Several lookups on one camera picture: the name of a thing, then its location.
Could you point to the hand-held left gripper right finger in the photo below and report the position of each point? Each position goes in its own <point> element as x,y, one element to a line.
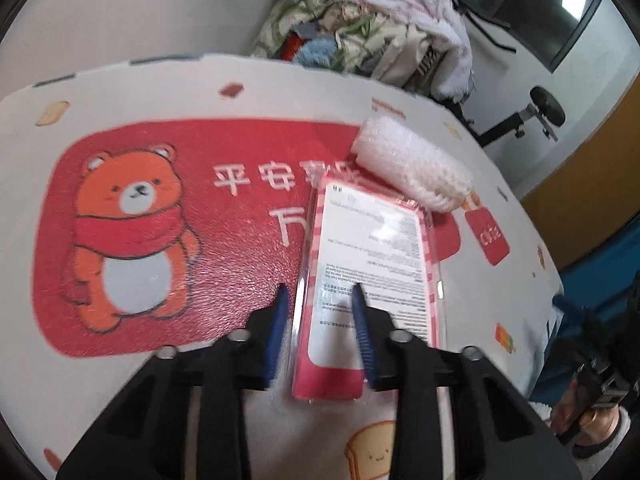
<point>362,330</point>

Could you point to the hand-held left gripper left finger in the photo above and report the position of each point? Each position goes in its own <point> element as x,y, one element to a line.
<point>277,325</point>

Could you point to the pile of clothes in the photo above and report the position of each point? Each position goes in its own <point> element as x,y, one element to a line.
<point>380,25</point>

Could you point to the blue cloth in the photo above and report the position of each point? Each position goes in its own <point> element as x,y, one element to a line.
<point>600,275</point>

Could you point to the dark window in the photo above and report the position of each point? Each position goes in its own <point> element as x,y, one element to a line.
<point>540,15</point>

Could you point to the red white checked packet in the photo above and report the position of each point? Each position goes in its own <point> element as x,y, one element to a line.
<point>370,240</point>

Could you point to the white towel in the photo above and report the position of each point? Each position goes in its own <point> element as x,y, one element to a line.
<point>405,160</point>

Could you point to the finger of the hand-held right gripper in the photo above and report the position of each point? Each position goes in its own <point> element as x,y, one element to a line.
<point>570,307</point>

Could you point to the wooden door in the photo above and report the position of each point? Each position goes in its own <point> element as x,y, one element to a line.
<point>590,200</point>

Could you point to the printed table mat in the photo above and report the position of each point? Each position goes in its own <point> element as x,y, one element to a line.
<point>150,85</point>

